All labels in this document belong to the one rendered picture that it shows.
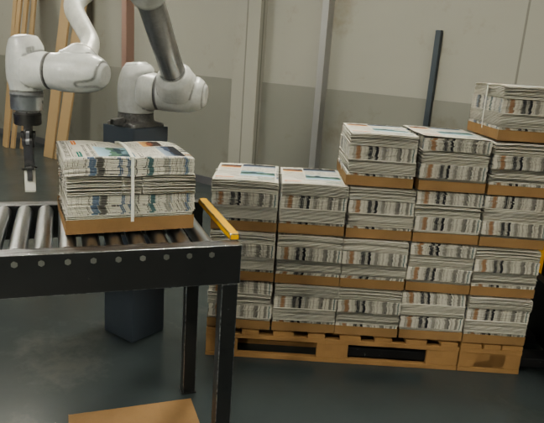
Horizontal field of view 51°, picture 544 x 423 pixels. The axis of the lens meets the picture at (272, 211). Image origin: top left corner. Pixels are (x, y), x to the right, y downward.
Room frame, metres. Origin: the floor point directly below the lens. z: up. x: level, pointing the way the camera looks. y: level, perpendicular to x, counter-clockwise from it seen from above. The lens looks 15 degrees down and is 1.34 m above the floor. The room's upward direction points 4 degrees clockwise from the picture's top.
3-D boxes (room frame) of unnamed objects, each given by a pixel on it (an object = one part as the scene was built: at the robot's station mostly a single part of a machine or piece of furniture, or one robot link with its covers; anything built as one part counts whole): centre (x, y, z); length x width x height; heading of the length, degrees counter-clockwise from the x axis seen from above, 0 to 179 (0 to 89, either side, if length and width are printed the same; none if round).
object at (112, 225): (1.71, 0.57, 0.83); 0.29 x 0.16 x 0.04; 25
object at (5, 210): (1.62, 0.81, 0.77); 0.47 x 0.05 x 0.05; 20
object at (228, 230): (1.84, 0.18, 0.81); 0.43 x 0.03 x 0.02; 20
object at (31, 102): (1.66, 0.72, 1.16); 0.09 x 0.09 x 0.06
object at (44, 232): (1.66, 0.69, 0.77); 0.47 x 0.05 x 0.05; 20
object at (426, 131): (2.57, -0.74, 1.06); 0.37 x 0.28 x 0.01; 2
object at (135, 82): (2.57, 0.62, 1.17); 0.18 x 0.16 x 0.22; 82
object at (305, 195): (2.57, -0.32, 0.42); 1.17 x 0.39 x 0.83; 91
